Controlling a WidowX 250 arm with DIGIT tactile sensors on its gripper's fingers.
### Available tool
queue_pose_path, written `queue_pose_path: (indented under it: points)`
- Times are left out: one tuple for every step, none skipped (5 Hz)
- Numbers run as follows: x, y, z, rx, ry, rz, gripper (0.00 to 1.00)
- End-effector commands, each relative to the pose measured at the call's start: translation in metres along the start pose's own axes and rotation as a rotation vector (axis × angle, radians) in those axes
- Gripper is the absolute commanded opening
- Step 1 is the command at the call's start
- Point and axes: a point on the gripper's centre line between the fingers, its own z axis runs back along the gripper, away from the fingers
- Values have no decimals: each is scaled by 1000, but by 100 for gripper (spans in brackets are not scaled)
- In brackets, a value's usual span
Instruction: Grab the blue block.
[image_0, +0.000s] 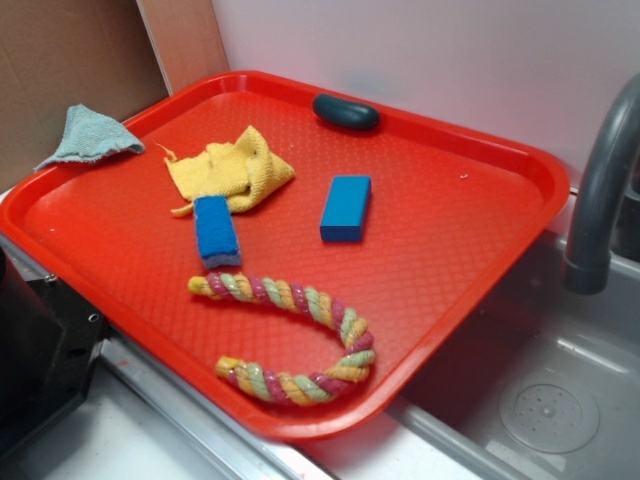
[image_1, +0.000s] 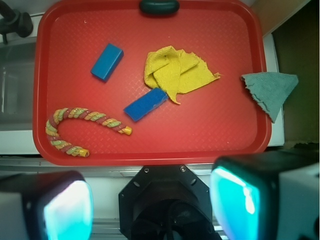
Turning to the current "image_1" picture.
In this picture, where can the grey-green cloth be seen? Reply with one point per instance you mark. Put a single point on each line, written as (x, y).
(270, 90)

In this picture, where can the yellow woven cloth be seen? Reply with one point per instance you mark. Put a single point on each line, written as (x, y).
(176, 72)

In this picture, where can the dark green oval object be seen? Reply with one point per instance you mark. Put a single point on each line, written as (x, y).
(159, 7)

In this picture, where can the blue sponge block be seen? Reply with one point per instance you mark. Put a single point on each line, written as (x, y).
(146, 104)

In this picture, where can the black octagonal mount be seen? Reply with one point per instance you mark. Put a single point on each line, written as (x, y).
(166, 202)

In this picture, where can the striped twisted rope toy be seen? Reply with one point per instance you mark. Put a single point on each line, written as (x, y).
(55, 140)

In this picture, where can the black clamp knob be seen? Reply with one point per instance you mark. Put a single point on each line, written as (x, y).
(14, 21)

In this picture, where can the blue rectangular block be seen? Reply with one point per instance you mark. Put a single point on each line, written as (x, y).
(107, 62)

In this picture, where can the red plastic tray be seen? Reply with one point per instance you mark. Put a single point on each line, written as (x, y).
(218, 119)

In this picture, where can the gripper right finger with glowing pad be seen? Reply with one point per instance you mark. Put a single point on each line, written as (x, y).
(274, 195)

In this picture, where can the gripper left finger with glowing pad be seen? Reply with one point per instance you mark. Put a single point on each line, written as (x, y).
(46, 206)

